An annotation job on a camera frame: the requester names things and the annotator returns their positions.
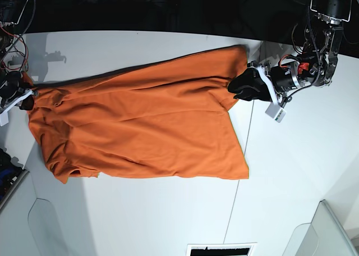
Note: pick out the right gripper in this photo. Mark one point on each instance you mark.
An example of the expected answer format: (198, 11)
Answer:
(15, 84)

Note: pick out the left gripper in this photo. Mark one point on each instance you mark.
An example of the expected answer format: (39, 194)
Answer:
(249, 86)

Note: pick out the orange t-shirt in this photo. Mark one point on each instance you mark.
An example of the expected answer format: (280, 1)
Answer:
(165, 119)

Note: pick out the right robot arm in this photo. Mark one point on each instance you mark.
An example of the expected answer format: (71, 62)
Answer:
(16, 18)

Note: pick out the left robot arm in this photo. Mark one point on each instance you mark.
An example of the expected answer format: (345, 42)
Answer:
(313, 65)

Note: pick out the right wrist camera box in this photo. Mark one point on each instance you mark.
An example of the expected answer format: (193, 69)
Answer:
(4, 118)

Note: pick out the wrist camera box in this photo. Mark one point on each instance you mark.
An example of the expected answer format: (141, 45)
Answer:
(4, 118)
(276, 112)

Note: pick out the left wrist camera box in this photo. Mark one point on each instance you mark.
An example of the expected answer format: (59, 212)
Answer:
(276, 112)

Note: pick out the blue black cable clutter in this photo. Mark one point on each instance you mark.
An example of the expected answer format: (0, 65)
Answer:
(8, 174)

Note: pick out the right grey table bracket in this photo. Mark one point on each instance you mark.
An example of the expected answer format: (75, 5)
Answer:
(323, 236)

